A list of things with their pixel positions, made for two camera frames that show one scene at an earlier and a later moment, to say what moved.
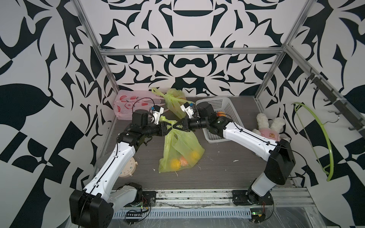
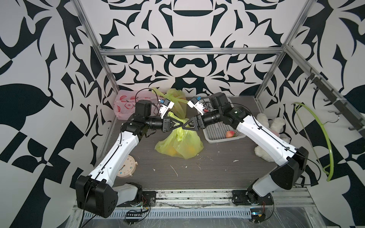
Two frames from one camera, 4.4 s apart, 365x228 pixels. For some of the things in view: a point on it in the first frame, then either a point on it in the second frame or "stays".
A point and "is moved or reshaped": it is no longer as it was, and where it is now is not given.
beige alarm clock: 129,168 stays
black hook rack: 350,115 stays
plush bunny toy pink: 272,131 stays
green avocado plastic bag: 180,149 is moved or reshaped
